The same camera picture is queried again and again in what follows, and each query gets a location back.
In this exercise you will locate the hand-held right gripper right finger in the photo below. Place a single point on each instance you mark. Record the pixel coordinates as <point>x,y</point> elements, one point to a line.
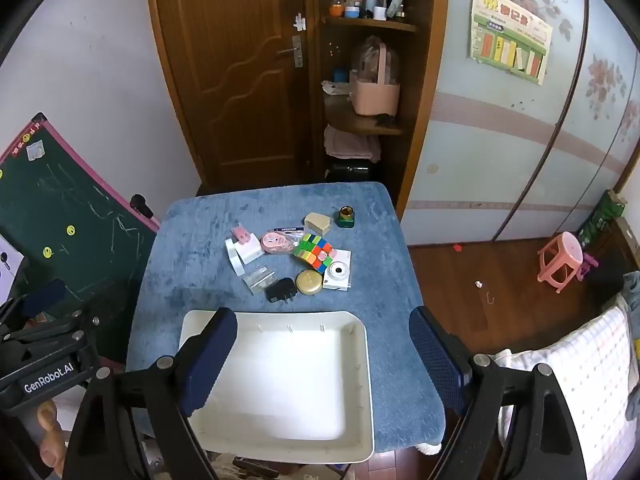
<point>440,360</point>

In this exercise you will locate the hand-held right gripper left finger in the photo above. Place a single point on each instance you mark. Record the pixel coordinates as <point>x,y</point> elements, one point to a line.
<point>210,360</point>

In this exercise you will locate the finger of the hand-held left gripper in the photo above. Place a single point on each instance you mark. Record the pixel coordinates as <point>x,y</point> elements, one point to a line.
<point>50,335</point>
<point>45,296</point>

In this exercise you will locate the white plastic tray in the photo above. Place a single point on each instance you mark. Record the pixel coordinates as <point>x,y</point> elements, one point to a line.
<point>280,385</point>

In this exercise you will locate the clear plastic box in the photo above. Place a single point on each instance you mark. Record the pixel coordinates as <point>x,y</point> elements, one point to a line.
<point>260,280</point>

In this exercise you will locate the white rectangular frame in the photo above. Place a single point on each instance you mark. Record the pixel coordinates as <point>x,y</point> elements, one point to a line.
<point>231,260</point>

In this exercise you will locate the gold round tin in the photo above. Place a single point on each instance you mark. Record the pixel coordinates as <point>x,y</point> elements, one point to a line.
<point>311,283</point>

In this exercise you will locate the white toy camera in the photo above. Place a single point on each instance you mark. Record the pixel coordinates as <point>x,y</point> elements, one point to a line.
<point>337,272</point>

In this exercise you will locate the colourful puzzle cube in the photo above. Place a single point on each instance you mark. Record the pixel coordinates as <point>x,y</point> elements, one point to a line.
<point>314,250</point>

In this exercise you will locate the person's left hand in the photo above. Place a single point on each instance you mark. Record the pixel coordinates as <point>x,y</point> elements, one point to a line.
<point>50,435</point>

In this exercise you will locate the white paper sheet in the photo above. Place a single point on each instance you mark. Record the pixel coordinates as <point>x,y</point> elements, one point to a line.
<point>9,265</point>

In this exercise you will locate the black plug adapter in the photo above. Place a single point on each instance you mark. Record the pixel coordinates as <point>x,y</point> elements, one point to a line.
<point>279,290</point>

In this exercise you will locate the pink clip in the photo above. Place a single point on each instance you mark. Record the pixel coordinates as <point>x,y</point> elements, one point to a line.
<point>241,233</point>

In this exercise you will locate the black eraser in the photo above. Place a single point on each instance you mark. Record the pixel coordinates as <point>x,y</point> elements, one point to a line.
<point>141,206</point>

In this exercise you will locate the pink toy blister pack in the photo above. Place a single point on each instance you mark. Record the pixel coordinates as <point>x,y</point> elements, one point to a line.
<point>276,241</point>

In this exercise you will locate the blue plush tablecloth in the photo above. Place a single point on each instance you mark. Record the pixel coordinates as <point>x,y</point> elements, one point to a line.
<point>200,220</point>

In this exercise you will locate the checked blanket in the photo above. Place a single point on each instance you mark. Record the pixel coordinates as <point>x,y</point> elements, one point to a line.
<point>590,385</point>

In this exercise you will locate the pink plastic stool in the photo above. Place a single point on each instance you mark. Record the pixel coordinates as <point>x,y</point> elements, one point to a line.
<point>562,255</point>

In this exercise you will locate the green bottle with gold cap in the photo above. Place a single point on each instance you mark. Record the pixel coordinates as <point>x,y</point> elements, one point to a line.
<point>345,217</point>

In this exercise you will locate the beige wedge block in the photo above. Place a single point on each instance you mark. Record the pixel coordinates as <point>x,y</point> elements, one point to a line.
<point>317,223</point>

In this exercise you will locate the small pink toy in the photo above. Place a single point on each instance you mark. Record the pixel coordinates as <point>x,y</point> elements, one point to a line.
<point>589,265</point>

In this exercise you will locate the grey cloth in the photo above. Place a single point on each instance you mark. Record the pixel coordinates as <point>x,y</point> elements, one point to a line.
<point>632,290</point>

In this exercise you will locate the black container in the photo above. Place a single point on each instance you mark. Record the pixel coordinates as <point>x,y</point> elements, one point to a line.
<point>352,171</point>

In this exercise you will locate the green bag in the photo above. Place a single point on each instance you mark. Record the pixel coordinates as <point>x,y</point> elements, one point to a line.
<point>597,220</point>

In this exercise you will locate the floral sliding wardrobe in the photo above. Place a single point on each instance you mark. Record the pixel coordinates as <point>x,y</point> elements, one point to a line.
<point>500,150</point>

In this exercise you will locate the pink folded cloth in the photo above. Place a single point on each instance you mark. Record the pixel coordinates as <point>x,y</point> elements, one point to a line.
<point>350,144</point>

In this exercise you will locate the pink basket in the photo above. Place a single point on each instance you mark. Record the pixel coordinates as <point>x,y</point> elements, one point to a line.
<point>377,97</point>

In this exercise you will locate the brown wooden door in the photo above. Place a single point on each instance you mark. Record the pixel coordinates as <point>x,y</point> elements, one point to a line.
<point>225,85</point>

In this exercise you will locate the wooden corner shelf cabinet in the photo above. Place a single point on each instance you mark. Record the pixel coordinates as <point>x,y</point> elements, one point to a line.
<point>425,85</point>

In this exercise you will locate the crumpled white paper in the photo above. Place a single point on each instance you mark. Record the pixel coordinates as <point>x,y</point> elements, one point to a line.
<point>335,88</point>

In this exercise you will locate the blue cup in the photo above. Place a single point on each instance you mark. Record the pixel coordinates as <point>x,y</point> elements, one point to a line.
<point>341,75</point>

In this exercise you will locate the white door latch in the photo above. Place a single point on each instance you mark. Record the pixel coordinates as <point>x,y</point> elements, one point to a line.
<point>299,21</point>

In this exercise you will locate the row of toiletry bottles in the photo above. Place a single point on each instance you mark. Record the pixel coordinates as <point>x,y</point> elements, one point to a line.
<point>370,0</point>

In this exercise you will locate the green chalkboard with pink frame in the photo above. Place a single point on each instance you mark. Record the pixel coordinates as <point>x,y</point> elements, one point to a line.
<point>60,210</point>

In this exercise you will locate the wall poster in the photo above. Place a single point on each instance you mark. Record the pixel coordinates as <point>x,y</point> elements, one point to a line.
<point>510,35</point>

